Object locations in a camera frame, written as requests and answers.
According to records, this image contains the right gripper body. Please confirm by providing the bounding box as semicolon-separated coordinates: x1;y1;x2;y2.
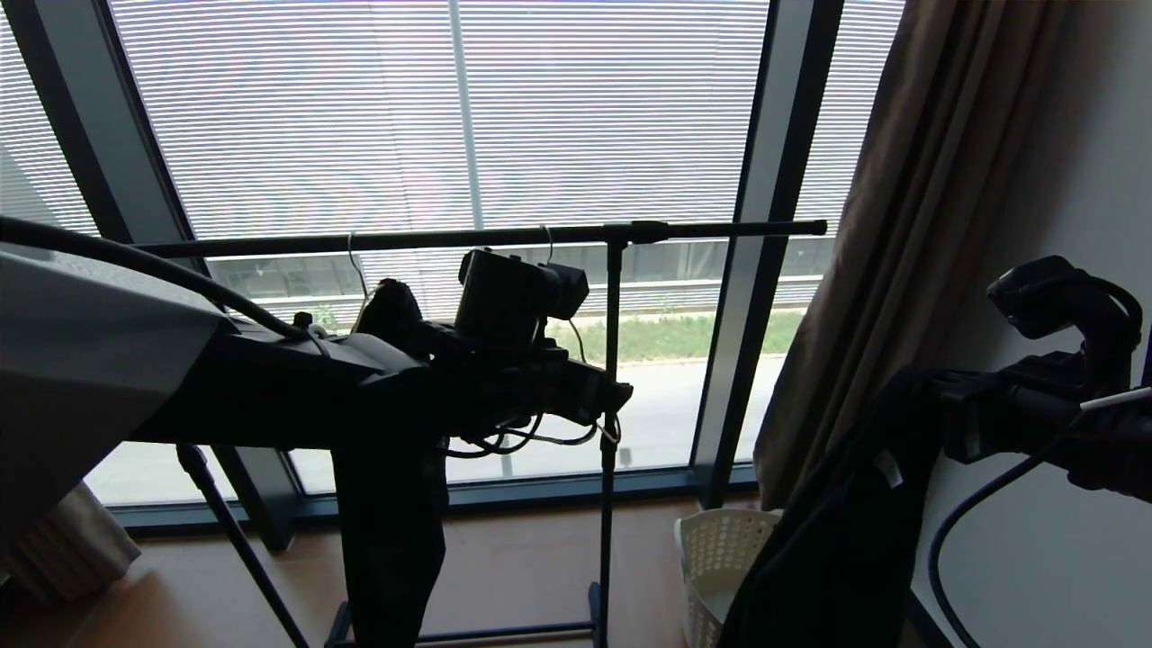
936;367;1081;464

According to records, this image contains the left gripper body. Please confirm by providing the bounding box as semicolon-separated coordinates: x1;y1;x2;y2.
526;358;633;429

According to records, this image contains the pink clothes hanger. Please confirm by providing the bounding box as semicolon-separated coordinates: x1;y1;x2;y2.
346;232;372;311
538;225;624;448

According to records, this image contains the black garment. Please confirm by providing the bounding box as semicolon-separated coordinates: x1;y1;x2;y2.
718;367;946;648
333;279;451;648

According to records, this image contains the black clothes rack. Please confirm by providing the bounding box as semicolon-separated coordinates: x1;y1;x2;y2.
130;219;827;648

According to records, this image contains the white laundry basket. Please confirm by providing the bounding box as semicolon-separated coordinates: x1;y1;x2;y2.
675;508;784;648

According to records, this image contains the brown curtain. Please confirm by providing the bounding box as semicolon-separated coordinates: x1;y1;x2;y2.
754;0;1072;512
0;481;142;606

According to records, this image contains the black cable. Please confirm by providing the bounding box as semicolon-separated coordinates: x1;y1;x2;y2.
0;214;311;343
441;412;599;460
927;441;1076;648

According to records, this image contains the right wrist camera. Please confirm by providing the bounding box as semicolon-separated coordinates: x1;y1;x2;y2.
987;256;1144;388

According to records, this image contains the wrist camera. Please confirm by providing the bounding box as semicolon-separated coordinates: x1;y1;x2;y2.
454;247;590;352
987;256;1144;388

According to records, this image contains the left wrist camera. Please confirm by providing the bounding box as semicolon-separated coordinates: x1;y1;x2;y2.
454;247;590;352

